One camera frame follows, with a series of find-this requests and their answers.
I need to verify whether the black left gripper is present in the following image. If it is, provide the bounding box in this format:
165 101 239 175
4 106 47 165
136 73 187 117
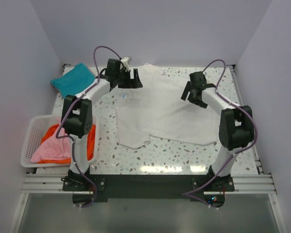
115 69 143 89

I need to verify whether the white t shirt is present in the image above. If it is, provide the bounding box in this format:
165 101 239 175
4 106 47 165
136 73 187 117
115 64 220 149

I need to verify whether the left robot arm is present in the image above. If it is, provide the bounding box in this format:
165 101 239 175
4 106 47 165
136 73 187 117
56 56 143 190

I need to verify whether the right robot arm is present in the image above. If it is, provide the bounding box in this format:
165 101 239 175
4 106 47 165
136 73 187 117
181 71 256 191

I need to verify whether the crumpled orange t shirt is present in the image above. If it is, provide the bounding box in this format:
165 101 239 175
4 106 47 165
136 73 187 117
40 123 97 165

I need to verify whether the folded teal t shirt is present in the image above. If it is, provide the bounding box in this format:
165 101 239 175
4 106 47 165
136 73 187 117
50 63 96 98

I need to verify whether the crumpled pink t shirt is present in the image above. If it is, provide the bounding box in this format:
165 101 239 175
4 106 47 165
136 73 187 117
31 117 71 164

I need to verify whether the white plastic basket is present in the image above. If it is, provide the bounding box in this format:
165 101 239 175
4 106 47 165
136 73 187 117
20 115 99 172

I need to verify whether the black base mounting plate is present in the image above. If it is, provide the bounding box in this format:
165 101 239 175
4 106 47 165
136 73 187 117
61 174 235 207

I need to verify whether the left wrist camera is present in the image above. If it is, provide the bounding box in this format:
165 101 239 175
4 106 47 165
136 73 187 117
120 56 131 71

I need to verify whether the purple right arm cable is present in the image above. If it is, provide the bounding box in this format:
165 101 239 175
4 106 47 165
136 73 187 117
181 59 258 207

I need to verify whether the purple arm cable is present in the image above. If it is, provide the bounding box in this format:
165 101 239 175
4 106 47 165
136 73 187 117
181 59 258 207
54 46 123 209

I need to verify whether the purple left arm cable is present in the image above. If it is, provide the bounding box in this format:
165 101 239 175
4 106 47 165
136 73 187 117
54 46 123 209

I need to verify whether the aluminium frame rail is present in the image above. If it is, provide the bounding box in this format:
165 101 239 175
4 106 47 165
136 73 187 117
8 63 282 233

